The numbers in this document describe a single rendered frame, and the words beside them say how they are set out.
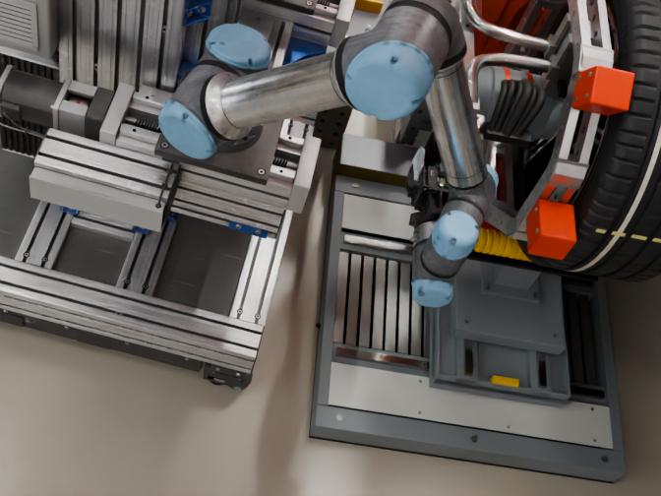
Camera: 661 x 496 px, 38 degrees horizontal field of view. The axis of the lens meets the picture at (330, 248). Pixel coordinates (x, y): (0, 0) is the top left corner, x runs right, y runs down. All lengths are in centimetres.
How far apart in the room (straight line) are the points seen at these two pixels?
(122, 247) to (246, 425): 55
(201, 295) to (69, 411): 43
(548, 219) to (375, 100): 60
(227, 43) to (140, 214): 39
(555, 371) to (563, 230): 81
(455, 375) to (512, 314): 23
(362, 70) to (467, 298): 126
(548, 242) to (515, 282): 70
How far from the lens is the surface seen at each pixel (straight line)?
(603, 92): 181
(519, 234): 204
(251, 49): 177
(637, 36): 192
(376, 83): 142
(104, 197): 192
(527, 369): 263
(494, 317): 257
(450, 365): 255
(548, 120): 210
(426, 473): 257
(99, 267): 245
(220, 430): 250
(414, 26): 145
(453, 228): 167
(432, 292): 175
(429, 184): 185
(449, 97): 161
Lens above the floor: 229
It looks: 55 degrees down
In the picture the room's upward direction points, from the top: 22 degrees clockwise
